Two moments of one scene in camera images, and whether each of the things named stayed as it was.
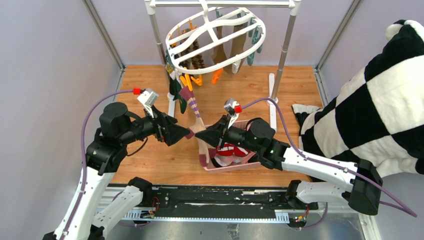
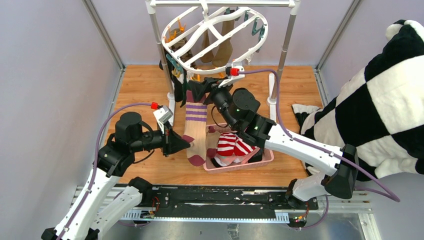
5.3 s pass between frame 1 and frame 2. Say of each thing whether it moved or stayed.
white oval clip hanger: stayed
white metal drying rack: stayed
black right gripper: moved
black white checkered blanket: stayed
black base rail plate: stayed
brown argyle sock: moved
